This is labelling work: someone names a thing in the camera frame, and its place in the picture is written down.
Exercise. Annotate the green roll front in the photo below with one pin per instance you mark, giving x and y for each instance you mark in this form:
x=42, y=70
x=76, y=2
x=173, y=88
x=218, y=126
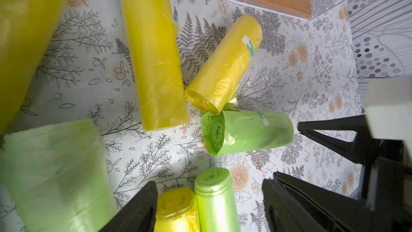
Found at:
x=216, y=202

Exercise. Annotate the pale green roll middle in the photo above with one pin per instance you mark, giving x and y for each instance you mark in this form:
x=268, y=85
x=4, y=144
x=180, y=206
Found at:
x=57, y=177

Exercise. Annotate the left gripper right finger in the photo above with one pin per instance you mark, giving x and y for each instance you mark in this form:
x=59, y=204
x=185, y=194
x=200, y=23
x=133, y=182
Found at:
x=293, y=205

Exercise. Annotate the green roll lying sideways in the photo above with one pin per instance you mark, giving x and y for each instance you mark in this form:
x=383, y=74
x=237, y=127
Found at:
x=236, y=131

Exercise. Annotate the yellow roll front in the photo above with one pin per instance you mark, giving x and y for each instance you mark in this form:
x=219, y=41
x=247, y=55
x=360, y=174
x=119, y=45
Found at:
x=177, y=212

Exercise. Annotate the yellow roll upright middle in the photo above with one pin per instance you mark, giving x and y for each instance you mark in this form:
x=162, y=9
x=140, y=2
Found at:
x=152, y=42

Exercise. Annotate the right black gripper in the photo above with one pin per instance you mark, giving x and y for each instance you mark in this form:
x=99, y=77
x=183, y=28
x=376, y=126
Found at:
x=382, y=176

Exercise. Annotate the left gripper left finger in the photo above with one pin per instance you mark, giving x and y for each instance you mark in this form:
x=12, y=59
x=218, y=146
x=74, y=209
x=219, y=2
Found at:
x=139, y=214

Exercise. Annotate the yellow roll with label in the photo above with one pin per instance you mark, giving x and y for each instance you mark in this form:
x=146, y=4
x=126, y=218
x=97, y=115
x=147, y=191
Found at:
x=215, y=87

